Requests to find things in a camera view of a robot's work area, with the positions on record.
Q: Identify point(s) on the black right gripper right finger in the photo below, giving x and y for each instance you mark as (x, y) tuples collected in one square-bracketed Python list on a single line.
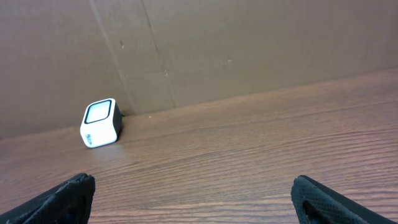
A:
[(316, 203)]

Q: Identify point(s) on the white barcode scanner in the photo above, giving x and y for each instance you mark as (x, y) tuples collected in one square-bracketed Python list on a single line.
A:
[(101, 124)]

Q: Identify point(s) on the brown cardboard backdrop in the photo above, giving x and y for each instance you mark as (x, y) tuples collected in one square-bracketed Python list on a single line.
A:
[(59, 56)]

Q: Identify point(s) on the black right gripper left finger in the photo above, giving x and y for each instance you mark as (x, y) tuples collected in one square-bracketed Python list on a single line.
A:
[(68, 202)]

